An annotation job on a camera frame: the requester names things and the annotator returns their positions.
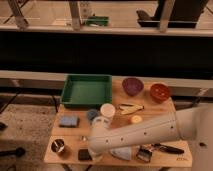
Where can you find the black eraser block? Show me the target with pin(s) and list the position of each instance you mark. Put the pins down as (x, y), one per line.
(83, 155)

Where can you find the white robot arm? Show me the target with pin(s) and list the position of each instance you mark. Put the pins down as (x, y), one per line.
(188, 124)

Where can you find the purple bowl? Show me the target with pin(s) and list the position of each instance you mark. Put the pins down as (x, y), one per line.
(132, 86)

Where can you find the red bowl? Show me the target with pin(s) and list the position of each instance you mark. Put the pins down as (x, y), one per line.
(160, 92)

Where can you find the white paper cup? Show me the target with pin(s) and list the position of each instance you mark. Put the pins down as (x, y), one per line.
(107, 110)

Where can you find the green plastic tray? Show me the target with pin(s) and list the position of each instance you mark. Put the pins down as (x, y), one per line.
(86, 90)

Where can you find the peeled banana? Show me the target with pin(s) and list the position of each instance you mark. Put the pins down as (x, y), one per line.
(130, 108)

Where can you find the blue plastic cup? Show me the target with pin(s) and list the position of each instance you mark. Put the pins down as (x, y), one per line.
(92, 114)

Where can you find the orange fruit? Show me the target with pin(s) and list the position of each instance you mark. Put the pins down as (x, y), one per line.
(135, 119)

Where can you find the blue sponge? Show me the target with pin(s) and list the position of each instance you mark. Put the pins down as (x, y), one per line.
(69, 121)

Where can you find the metal fork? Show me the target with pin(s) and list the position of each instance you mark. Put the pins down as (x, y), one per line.
(83, 138)

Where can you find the green box on shelf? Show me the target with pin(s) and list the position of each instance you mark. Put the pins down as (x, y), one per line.
(96, 20)

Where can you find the grey folded cloth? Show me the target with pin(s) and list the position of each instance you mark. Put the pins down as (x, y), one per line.
(123, 153)

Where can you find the small steel cup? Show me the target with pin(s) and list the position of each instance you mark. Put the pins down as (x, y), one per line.
(58, 146)

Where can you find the black machine in background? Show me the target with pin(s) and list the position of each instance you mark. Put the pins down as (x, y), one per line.
(185, 14)

